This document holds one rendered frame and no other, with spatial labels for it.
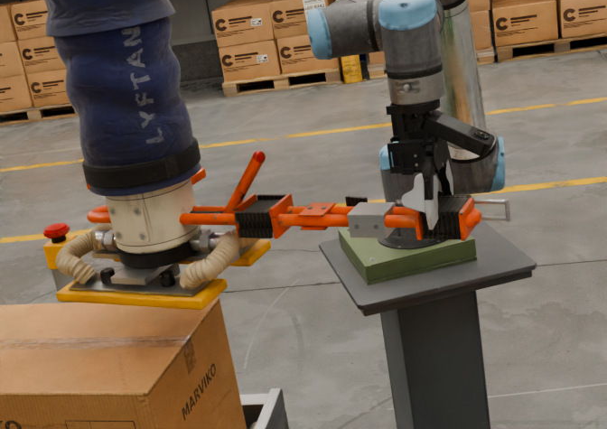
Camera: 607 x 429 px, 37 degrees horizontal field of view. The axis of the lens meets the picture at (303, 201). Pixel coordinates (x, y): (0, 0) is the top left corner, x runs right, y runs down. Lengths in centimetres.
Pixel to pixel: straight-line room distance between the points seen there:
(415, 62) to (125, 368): 84
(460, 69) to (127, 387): 110
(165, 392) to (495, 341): 209
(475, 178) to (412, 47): 105
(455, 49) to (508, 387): 153
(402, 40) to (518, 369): 220
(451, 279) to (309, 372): 131
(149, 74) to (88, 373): 61
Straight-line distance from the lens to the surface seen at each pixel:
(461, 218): 148
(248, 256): 179
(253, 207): 167
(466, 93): 228
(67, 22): 164
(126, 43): 163
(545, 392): 333
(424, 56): 143
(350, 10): 157
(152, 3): 165
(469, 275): 243
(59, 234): 246
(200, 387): 194
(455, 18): 216
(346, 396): 341
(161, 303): 169
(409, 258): 245
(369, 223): 155
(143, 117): 165
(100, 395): 177
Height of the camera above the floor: 176
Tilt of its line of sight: 18 degrees down
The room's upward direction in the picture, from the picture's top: 10 degrees counter-clockwise
